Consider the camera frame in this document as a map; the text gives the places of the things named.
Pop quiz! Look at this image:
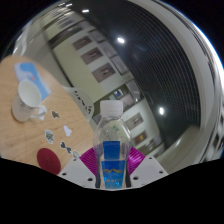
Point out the grey green figure sticker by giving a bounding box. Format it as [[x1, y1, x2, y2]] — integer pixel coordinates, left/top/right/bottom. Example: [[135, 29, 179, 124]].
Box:
[[44, 128, 56, 145]]

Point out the white cloud-shaped sticker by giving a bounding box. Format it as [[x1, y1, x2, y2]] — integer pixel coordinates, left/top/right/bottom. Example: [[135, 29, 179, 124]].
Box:
[[63, 125, 73, 138]]

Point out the small dark printed sticker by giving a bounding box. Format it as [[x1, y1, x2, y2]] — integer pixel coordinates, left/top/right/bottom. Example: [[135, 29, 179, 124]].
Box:
[[50, 110, 61, 120]]

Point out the dark framed open doorway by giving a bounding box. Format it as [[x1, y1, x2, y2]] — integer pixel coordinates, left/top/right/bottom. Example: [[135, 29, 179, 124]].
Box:
[[108, 79, 145, 113]]

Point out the long dark printed sticker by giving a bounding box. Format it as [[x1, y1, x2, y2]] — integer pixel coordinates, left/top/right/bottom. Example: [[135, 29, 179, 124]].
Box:
[[59, 141, 72, 154]]

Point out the white lattice-back plastic chair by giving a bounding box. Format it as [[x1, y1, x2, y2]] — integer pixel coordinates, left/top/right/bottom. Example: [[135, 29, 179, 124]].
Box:
[[63, 86, 95, 122]]

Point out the clear water bottle blue label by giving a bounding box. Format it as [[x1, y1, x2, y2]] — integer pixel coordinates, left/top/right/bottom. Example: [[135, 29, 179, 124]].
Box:
[[92, 99, 132, 190]]

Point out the white ceramic mug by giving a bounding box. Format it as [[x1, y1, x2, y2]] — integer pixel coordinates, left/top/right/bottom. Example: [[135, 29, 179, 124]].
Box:
[[11, 79, 48, 123]]

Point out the red wall poster panel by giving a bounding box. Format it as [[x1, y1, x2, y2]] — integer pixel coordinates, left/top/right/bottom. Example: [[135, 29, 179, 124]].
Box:
[[134, 130, 148, 146]]

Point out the blue and white paper booklet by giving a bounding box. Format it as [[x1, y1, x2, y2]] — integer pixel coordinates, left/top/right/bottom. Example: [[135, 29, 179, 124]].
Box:
[[13, 61, 52, 101]]

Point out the flat round red coaster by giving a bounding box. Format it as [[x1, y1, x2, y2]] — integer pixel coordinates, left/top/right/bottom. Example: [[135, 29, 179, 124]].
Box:
[[36, 147, 62, 176]]

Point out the framed wall portraits group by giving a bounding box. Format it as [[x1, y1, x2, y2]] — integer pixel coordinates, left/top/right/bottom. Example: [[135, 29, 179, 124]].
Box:
[[72, 29, 144, 130]]

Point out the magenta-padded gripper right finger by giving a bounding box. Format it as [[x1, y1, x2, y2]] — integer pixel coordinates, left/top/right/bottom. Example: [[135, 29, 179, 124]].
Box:
[[125, 147, 169, 190]]

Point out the round ceiling lights group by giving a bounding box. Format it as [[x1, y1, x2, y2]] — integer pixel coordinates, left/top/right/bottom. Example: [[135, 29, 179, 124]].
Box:
[[58, 2, 166, 116]]

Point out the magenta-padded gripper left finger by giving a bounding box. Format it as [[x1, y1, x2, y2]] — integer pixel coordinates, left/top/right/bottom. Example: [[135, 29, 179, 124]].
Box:
[[58, 147, 99, 190]]

